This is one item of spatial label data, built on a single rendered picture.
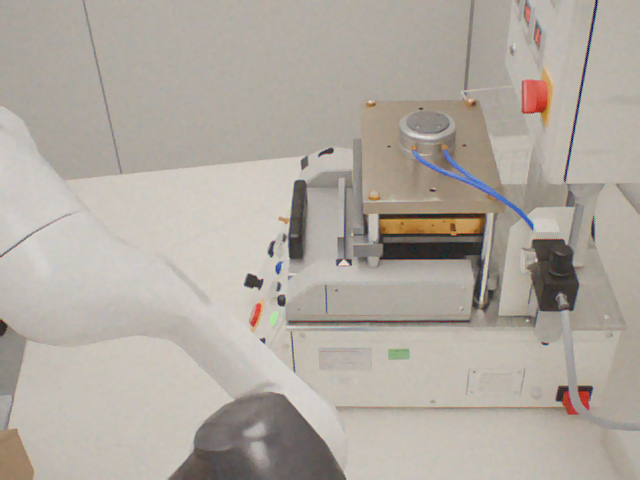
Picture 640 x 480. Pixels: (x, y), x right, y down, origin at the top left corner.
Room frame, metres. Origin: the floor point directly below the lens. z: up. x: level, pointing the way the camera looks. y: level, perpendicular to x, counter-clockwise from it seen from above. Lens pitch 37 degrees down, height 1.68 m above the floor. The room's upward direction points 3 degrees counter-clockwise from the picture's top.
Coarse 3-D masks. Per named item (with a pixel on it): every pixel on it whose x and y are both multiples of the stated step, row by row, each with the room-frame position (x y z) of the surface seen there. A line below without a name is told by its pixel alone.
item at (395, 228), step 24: (384, 216) 0.85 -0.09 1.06; (408, 216) 0.85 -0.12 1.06; (432, 216) 0.85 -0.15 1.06; (456, 216) 0.85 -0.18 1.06; (480, 216) 0.84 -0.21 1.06; (384, 240) 0.85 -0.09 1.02; (408, 240) 0.85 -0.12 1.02; (432, 240) 0.84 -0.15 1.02; (456, 240) 0.84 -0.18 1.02; (480, 240) 0.84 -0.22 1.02
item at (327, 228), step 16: (320, 192) 1.05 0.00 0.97; (336, 192) 1.05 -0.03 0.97; (320, 208) 1.01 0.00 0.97; (336, 208) 1.00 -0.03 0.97; (352, 208) 1.00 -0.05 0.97; (304, 224) 0.96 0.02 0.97; (320, 224) 0.96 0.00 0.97; (336, 224) 0.96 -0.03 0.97; (304, 240) 0.93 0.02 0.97; (320, 240) 0.92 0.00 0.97; (336, 240) 0.92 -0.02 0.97; (352, 240) 0.92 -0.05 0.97; (304, 256) 0.89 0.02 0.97; (320, 256) 0.89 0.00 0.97; (336, 256) 0.88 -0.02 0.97; (352, 256) 0.88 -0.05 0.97; (288, 272) 0.85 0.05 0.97; (496, 272) 0.83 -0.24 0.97; (496, 288) 0.83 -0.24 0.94
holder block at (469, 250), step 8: (384, 248) 0.88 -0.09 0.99; (392, 248) 0.87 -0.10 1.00; (400, 248) 0.87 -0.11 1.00; (408, 248) 0.86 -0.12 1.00; (416, 248) 0.86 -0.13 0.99; (424, 248) 0.86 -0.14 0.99; (432, 248) 0.86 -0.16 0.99; (440, 248) 0.86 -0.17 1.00; (448, 248) 0.86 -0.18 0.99; (456, 248) 0.86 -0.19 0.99; (464, 248) 0.86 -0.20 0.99; (472, 248) 0.86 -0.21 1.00; (480, 248) 0.86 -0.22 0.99; (384, 256) 0.85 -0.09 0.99; (392, 256) 0.85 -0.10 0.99; (400, 256) 0.85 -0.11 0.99; (408, 256) 0.85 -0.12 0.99; (416, 256) 0.85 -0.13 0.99; (424, 256) 0.85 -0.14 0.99; (432, 256) 0.85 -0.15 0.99; (440, 256) 0.85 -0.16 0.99; (448, 256) 0.85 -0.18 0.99; (456, 256) 0.84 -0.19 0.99; (464, 256) 0.84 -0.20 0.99; (472, 256) 0.84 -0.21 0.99; (480, 256) 0.84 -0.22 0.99; (472, 264) 0.84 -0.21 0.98
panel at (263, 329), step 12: (288, 216) 1.10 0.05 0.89; (288, 228) 1.05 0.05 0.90; (288, 252) 0.97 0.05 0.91; (264, 264) 1.10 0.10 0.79; (264, 276) 1.05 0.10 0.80; (276, 276) 0.97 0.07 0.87; (264, 288) 1.01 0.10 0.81; (264, 300) 0.97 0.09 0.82; (264, 312) 0.93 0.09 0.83; (264, 324) 0.89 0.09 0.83; (276, 324) 0.83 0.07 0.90; (264, 336) 0.86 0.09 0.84
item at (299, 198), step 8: (296, 184) 1.02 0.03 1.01; (304, 184) 1.02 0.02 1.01; (296, 192) 0.99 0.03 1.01; (304, 192) 1.00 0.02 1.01; (296, 200) 0.97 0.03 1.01; (304, 200) 0.98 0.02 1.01; (296, 208) 0.95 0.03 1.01; (304, 208) 0.97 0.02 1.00; (296, 216) 0.93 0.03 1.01; (296, 224) 0.91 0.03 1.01; (288, 232) 0.90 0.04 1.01; (296, 232) 0.89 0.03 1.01; (288, 240) 0.89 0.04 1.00; (296, 240) 0.88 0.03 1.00; (288, 248) 0.88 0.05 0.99; (296, 248) 0.88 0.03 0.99; (296, 256) 0.88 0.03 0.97
